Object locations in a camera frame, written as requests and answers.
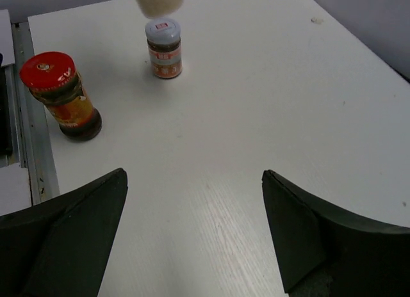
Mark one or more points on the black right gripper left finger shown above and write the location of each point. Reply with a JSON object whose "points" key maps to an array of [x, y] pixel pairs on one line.
{"points": [[61, 247]]}

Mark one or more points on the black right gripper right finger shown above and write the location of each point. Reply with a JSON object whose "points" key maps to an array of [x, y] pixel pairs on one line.
{"points": [[325, 250]]}

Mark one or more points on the red cap sauce jar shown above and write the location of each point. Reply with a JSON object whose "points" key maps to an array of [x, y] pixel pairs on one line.
{"points": [[53, 79]]}

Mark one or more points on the small jar with white lid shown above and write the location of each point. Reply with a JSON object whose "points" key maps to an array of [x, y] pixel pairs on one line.
{"points": [[164, 44]]}

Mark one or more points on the silver cone cap grinder bottle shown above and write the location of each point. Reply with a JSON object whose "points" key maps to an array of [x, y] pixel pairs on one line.
{"points": [[153, 9]]}

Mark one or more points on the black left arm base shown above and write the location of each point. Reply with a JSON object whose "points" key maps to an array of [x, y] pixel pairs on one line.
{"points": [[7, 145]]}

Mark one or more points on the aluminium table front rail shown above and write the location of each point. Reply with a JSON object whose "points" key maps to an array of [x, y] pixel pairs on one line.
{"points": [[36, 150]]}

